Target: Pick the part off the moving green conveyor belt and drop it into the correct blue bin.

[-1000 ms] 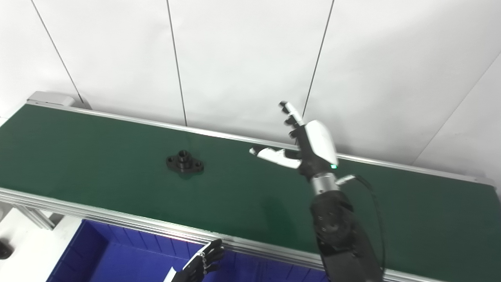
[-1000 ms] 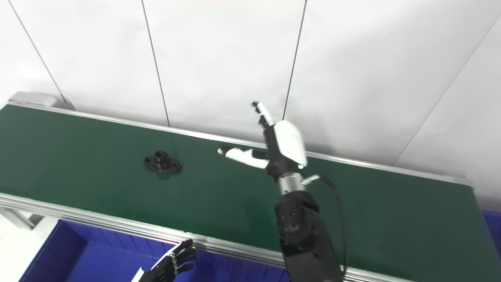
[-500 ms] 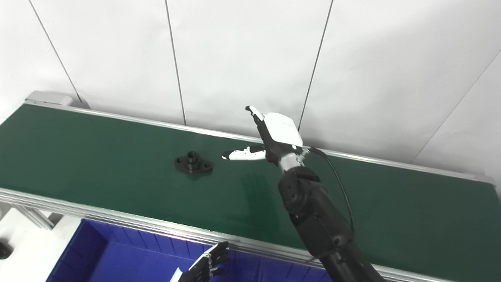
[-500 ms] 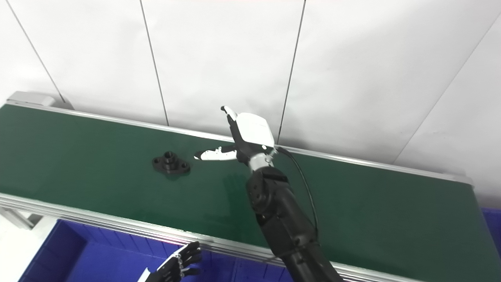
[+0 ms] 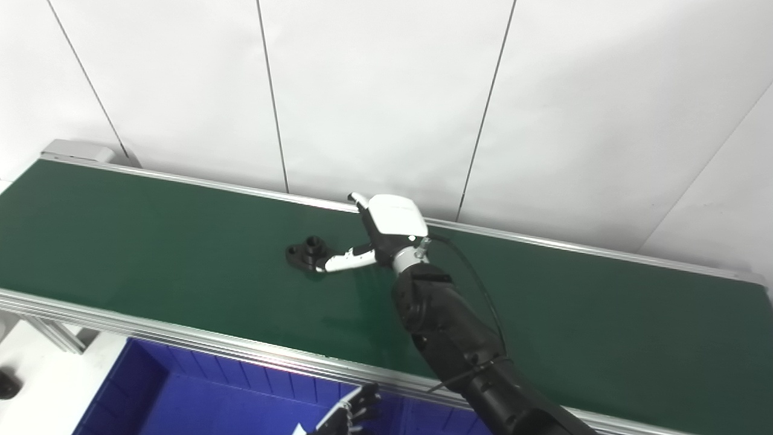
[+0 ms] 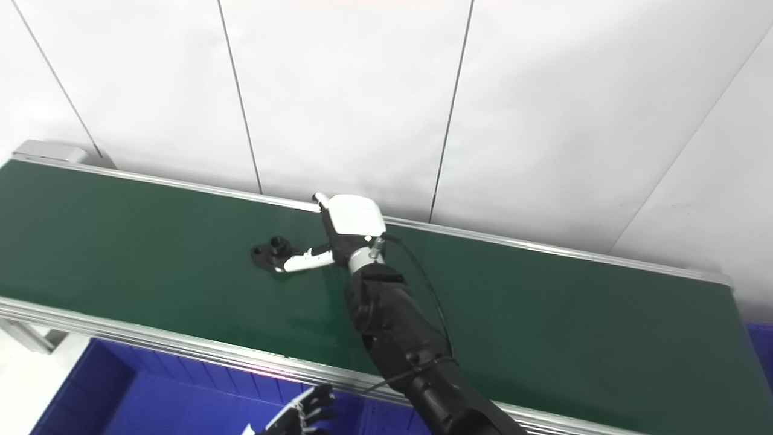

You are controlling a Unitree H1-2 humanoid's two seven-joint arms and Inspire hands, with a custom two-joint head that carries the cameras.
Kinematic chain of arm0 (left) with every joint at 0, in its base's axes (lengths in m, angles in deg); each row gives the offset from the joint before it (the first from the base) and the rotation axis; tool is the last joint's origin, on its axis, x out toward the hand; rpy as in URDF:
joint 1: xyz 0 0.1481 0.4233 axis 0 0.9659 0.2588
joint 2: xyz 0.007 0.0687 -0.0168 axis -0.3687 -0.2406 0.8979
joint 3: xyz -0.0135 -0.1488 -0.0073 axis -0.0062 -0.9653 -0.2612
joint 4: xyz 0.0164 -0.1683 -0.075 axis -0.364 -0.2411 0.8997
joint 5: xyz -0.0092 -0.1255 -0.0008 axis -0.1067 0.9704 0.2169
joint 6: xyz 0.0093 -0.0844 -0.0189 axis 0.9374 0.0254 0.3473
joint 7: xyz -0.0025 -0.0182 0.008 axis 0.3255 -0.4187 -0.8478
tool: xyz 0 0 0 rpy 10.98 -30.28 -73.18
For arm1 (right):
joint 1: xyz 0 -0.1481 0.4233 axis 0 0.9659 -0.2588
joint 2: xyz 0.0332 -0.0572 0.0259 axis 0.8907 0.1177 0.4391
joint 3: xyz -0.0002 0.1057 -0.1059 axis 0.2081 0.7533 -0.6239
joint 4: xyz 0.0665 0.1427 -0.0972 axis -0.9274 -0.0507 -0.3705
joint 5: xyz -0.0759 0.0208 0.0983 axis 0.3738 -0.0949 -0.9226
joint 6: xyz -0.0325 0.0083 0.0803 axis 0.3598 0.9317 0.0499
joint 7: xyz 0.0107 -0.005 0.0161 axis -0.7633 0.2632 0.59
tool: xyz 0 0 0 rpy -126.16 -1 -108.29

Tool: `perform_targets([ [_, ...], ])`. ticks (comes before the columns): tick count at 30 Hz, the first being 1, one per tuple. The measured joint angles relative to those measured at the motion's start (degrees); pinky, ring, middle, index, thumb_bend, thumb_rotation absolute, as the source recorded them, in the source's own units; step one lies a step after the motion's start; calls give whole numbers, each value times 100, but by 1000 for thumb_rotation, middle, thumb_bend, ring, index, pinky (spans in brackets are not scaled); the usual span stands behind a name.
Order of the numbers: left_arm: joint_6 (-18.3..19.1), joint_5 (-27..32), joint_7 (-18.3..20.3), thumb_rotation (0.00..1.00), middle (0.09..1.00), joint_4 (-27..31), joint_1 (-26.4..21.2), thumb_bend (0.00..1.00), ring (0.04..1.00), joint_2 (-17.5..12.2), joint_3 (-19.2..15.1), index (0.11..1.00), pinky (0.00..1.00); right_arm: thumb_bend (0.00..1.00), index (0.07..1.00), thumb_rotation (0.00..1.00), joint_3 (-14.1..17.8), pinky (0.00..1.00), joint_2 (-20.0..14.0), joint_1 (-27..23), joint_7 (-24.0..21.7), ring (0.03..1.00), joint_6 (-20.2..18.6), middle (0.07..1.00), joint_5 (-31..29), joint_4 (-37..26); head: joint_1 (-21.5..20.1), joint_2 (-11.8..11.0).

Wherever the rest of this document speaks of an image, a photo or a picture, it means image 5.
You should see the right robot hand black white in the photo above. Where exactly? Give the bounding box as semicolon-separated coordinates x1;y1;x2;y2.
326;192;431;274

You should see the aluminium conveyor support strut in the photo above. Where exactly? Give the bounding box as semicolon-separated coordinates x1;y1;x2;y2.
24;314;86;355

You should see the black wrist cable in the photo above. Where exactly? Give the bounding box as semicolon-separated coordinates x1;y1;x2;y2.
423;233;509;363

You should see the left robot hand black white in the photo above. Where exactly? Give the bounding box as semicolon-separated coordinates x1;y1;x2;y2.
305;384;382;435

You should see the black flanged metal part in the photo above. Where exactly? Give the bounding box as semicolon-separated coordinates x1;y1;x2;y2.
285;236;332;272

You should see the grey conveyor end housing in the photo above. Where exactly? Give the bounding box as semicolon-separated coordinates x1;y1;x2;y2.
41;139;115;165

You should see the green conveyor belt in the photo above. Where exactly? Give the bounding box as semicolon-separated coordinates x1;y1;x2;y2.
0;160;773;435
0;154;773;435

